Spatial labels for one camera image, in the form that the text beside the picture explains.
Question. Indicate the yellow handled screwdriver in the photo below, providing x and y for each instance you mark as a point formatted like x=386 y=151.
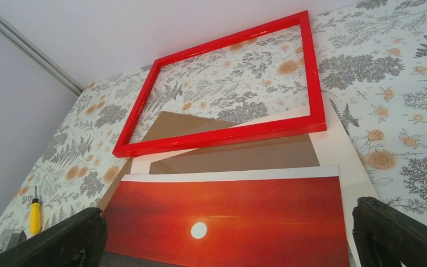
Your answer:
x=35 y=219

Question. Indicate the aluminium corner post left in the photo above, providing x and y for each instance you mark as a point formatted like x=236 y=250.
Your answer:
x=38 y=56

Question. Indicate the brown fibreboard backing board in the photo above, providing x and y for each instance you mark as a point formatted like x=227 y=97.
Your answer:
x=281 y=153

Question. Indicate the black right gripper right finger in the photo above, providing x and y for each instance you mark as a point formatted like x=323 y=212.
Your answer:
x=386 y=237

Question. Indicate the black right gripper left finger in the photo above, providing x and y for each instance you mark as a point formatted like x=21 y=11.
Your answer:
x=79 y=240

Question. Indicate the white passe-partout mat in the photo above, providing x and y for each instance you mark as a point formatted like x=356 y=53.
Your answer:
x=334 y=152

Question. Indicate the sunset photo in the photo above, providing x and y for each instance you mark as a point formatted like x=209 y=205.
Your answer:
x=276 y=217

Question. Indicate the red picture frame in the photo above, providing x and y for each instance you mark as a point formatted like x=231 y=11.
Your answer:
x=314 y=122

